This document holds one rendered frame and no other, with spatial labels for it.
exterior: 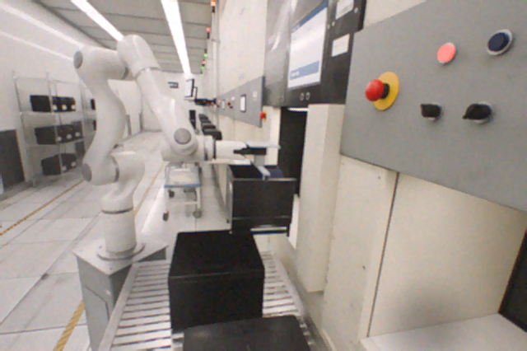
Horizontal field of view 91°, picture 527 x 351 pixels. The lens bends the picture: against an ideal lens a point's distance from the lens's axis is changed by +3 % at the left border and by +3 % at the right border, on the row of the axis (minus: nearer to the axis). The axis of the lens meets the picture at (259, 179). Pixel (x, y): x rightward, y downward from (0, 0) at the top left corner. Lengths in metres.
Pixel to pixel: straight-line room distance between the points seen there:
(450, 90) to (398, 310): 0.51
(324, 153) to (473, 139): 0.34
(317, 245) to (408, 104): 0.43
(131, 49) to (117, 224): 0.67
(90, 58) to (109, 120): 0.21
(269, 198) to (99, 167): 0.65
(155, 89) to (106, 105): 0.27
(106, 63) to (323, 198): 0.85
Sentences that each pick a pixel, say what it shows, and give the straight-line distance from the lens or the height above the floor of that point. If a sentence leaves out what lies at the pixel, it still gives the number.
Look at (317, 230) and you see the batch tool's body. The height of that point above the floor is 1.07.
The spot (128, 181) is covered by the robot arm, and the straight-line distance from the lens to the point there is 1.22.
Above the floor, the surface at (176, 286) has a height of 0.91.
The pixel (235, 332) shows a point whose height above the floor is 0.86.
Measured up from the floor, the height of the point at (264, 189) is 1.14.
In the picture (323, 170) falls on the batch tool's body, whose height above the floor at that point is 1.24.
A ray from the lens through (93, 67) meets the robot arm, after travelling 1.08.
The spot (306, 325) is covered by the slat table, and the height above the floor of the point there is 0.76.
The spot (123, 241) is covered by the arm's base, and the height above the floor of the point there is 0.82.
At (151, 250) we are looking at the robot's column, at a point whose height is 0.76.
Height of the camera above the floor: 1.38
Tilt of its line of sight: 15 degrees down
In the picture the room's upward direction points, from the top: 3 degrees clockwise
